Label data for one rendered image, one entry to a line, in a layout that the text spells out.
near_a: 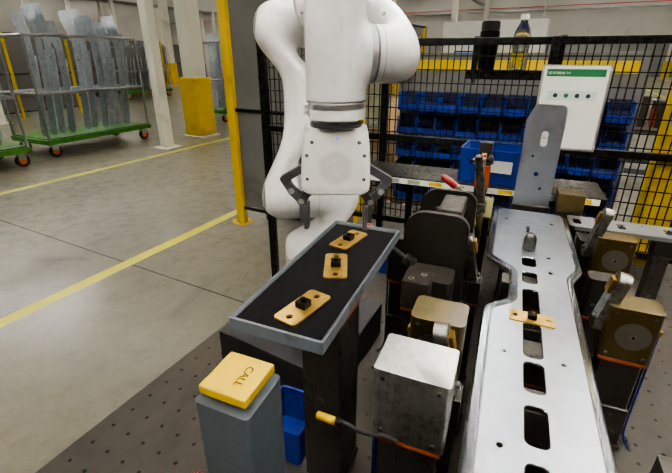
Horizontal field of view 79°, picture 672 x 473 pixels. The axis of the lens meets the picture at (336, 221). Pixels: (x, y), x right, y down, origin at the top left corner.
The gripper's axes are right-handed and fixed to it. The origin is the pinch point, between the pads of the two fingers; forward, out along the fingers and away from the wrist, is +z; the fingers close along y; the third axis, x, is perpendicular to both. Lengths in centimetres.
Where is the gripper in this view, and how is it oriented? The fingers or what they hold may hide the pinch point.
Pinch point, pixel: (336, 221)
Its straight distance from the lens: 64.5
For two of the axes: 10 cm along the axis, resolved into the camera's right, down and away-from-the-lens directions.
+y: 10.0, 0.1, -0.3
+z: 0.0, 9.3, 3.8
